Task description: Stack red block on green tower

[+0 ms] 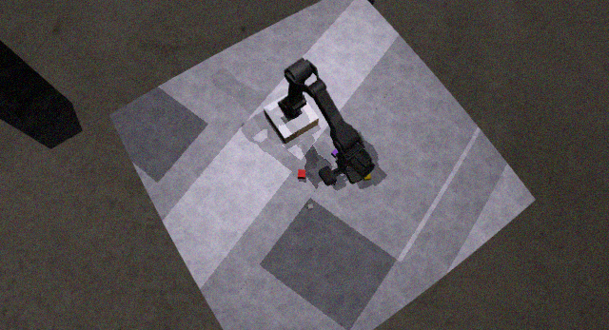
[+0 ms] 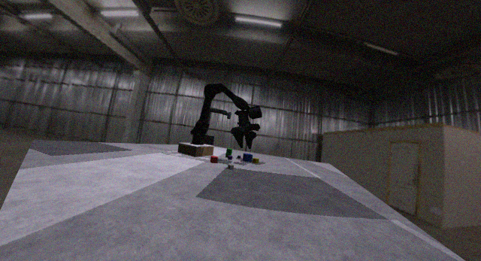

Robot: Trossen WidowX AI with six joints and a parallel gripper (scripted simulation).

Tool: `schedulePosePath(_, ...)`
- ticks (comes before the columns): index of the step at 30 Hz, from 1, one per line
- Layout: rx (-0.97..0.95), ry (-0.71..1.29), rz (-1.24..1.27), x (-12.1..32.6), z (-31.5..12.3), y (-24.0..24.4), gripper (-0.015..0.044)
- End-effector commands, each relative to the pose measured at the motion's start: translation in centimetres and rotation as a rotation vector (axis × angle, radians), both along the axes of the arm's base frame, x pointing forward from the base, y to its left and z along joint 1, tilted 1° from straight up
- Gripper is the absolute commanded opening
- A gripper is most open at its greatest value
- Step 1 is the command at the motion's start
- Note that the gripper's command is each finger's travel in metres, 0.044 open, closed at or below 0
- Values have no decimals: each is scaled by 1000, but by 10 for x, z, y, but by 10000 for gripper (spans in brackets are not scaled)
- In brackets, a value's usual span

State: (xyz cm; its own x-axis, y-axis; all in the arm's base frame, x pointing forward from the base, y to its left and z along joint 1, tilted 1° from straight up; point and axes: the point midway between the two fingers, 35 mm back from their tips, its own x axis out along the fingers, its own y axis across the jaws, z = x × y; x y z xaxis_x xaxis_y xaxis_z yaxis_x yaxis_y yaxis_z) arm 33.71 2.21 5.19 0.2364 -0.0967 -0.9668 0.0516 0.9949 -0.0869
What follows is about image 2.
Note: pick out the blue block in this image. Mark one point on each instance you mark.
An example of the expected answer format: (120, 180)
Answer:
(247, 157)

